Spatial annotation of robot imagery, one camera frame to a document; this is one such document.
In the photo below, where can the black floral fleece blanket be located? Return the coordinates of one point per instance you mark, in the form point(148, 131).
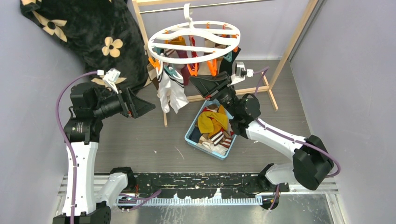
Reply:
point(103, 33)

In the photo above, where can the metal hanging rod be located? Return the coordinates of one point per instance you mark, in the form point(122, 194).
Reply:
point(170, 9)

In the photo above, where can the orange hanger clip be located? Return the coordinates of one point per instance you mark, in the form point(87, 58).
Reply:
point(212, 66)

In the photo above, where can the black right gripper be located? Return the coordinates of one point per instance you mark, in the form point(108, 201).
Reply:
point(212, 87)

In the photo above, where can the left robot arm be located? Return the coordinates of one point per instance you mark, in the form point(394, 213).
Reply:
point(90, 106)

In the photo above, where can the brown white striped sock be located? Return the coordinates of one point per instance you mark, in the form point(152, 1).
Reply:
point(222, 139)

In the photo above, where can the white round clip hanger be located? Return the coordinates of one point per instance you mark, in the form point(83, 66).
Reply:
point(206, 40)

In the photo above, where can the white sock in basket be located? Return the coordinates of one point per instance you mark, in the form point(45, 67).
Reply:
point(217, 149)

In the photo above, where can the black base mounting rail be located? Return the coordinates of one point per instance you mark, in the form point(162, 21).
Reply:
point(200, 185)

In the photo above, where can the white black-striped sock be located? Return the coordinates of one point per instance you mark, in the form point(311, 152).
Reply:
point(171, 93)

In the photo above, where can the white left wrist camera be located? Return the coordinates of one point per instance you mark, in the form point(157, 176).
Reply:
point(109, 79)

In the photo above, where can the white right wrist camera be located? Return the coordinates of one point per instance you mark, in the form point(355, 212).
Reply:
point(241, 73)

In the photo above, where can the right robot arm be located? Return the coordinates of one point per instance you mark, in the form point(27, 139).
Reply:
point(310, 162)

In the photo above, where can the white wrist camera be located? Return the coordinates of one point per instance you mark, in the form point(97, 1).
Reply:
point(241, 73)
point(109, 79)

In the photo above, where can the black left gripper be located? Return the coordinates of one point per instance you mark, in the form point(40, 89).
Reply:
point(131, 105)

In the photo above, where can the wooden clothes rack frame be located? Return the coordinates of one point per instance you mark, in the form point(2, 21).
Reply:
point(270, 30)

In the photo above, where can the black hanging sock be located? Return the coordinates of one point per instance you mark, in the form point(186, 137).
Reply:
point(227, 66)

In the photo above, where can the teal hanger clip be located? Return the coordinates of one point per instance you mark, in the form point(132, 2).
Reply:
point(173, 73)

